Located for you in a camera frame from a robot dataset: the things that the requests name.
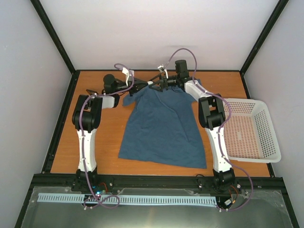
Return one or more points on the black enclosure frame post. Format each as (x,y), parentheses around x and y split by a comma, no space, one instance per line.
(277,11)

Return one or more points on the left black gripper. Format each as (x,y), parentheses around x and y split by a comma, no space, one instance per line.
(138,85)

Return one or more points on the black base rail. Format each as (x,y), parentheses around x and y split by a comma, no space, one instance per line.
(115,183)

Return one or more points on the black brooch box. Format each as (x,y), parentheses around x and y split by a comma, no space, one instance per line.
(92,91)

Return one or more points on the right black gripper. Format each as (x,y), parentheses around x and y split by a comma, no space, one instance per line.
(161,81)

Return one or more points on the left rear black frame post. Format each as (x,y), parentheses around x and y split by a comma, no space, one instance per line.
(52,33)

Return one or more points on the blue t-shirt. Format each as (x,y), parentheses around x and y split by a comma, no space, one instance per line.
(162,129)

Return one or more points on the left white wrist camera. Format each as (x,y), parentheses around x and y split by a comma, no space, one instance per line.
(128,75)

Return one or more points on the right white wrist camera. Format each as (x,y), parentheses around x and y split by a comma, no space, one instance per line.
(163,69)

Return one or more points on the white perforated plastic basket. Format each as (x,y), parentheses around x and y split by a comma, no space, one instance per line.
(249,134)

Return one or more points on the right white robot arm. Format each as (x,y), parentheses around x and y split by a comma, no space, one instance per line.
(211,117)

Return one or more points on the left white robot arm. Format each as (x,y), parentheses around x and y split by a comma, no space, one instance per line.
(87,117)

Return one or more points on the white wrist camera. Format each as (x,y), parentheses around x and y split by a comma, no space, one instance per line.
(163,69)
(128,75)

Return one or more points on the light blue cable duct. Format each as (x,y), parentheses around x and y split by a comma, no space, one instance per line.
(135,200)

